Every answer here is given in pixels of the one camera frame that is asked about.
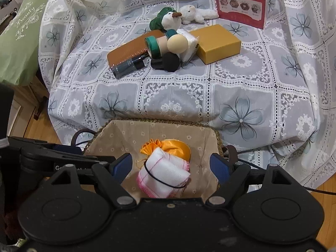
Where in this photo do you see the beige sponge puff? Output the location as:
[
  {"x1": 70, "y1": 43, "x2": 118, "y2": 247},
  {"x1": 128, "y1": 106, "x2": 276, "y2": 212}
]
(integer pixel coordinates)
[{"x1": 167, "y1": 34, "x2": 189, "y2": 54}]

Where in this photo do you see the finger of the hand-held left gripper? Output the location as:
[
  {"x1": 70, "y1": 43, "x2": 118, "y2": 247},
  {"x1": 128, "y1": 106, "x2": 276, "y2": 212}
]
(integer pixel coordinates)
[
  {"x1": 8, "y1": 136, "x2": 86, "y2": 155},
  {"x1": 89, "y1": 155, "x2": 116, "y2": 166}
]

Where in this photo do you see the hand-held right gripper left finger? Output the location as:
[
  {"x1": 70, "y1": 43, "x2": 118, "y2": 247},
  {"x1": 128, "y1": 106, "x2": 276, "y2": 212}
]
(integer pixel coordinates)
[{"x1": 49, "y1": 152, "x2": 139, "y2": 208}]

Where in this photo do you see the brown leather notebook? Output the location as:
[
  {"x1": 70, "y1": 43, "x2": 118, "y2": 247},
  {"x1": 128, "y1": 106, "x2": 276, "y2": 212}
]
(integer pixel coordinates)
[{"x1": 107, "y1": 29, "x2": 167, "y2": 70}]

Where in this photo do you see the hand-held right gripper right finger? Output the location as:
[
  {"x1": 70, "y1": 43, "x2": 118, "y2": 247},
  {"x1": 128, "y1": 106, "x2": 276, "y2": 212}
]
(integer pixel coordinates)
[{"x1": 206, "y1": 152, "x2": 297, "y2": 208}]

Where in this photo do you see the yellow box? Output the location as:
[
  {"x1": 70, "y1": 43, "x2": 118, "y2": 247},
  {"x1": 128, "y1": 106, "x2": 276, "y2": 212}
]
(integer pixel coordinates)
[{"x1": 189, "y1": 24, "x2": 242, "y2": 65}]

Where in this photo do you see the wicker basket with fabric liner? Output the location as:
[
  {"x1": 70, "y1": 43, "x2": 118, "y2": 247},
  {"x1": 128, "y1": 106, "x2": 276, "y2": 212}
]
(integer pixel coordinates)
[{"x1": 71, "y1": 119, "x2": 239, "y2": 198}]

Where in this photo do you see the white tissue pack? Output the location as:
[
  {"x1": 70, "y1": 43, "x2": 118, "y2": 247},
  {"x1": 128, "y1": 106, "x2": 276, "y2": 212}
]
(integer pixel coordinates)
[{"x1": 177, "y1": 29, "x2": 200, "y2": 63}]

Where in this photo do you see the red and teal box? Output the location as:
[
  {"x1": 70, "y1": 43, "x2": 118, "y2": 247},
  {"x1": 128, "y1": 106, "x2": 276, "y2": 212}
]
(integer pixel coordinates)
[{"x1": 214, "y1": 0, "x2": 271, "y2": 30}]

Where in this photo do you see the white plush bunny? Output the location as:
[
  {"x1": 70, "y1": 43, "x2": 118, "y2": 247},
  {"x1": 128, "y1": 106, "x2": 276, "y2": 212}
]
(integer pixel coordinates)
[{"x1": 179, "y1": 4, "x2": 219, "y2": 25}]

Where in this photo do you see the black hair tie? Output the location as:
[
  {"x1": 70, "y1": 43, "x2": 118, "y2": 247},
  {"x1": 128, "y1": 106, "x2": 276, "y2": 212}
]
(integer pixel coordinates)
[{"x1": 144, "y1": 160, "x2": 188, "y2": 189}]

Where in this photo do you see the white towel with pink edge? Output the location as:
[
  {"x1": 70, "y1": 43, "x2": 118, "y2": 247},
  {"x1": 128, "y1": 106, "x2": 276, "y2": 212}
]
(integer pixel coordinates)
[{"x1": 136, "y1": 148, "x2": 192, "y2": 198}]

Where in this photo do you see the black cable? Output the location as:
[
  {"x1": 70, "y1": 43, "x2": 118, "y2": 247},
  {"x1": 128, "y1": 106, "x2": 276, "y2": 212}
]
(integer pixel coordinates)
[{"x1": 238, "y1": 150, "x2": 336, "y2": 193}]

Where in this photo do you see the green printed pillow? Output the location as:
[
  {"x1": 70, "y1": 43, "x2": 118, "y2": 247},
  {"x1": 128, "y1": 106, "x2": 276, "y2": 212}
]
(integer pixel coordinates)
[{"x1": 0, "y1": 0, "x2": 57, "y2": 86}]

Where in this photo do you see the white lace floral cloth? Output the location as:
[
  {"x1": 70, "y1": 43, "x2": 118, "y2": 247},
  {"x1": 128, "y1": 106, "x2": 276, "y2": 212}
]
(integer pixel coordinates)
[{"x1": 38, "y1": 0, "x2": 336, "y2": 189}]

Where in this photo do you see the clear packaged dark tube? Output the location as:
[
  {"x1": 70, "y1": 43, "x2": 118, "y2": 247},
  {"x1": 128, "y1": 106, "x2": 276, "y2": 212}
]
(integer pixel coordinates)
[{"x1": 112, "y1": 52, "x2": 150, "y2": 79}]

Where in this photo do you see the orange satin pouch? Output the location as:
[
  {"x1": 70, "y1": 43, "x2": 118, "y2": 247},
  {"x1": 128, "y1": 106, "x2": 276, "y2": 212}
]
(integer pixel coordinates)
[{"x1": 140, "y1": 139, "x2": 191, "y2": 162}]

